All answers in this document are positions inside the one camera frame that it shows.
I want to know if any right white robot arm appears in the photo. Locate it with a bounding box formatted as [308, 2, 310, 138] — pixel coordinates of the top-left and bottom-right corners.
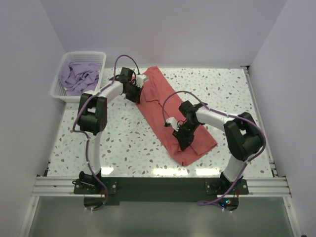
[165, 101, 266, 194]

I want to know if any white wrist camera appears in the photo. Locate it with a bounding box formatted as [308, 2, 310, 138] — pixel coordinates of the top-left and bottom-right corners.
[135, 74, 149, 88]
[164, 117, 178, 131]

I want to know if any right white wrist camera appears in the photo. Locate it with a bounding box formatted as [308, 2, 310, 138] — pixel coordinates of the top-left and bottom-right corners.
[164, 117, 178, 131]

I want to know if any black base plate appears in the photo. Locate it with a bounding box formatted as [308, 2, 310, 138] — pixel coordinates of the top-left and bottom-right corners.
[72, 177, 249, 210]

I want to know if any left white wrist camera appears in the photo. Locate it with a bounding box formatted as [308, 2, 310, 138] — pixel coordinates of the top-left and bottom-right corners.
[135, 74, 149, 88]

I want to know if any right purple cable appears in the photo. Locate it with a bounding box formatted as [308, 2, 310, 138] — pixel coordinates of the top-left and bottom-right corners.
[161, 90, 269, 207]

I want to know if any salmon red t-shirt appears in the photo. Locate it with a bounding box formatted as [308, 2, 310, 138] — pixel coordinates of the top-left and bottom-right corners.
[133, 65, 218, 167]

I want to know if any purple t-shirt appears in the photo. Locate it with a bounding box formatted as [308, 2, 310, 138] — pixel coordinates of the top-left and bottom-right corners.
[58, 61, 101, 96]

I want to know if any purple cable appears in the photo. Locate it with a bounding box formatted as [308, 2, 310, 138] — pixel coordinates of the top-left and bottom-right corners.
[73, 54, 140, 212]
[161, 90, 269, 207]

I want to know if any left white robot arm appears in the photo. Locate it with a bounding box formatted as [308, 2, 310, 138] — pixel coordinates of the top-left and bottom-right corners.
[73, 68, 147, 194]

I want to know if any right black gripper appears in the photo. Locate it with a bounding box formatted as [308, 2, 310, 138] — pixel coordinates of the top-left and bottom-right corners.
[172, 120, 201, 151]

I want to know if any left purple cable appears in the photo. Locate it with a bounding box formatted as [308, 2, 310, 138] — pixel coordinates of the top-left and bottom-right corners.
[73, 54, 140, 212]

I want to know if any white plastic laundry basket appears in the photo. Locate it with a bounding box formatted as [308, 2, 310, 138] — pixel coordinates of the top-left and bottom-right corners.
[51, 51, 106, 103]

